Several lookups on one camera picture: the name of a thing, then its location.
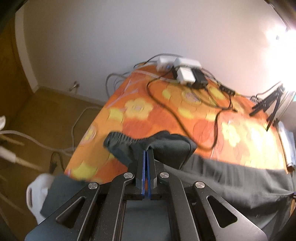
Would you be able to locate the dark green pants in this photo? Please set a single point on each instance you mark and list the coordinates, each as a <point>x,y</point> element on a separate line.
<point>195,199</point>

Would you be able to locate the small black tripod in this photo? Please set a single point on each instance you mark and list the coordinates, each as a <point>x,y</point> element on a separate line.
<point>267,102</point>

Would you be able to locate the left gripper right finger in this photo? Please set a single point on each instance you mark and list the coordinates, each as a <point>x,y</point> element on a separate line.
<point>151,170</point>

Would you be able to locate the white power strip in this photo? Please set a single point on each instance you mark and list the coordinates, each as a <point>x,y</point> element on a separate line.
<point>165,63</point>

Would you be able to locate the bright ring light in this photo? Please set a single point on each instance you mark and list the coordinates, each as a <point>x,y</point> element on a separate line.
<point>278,57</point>

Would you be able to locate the orange floral bedsheet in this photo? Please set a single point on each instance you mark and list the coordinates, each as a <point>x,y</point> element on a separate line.
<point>144,105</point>

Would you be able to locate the white charger block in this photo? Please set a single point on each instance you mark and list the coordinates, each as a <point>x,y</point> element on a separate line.
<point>185,76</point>

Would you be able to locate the black power adapter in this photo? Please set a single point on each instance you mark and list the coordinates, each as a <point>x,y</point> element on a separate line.
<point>200,80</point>

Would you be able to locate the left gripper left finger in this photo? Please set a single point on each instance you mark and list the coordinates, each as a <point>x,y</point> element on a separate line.
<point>140,175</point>

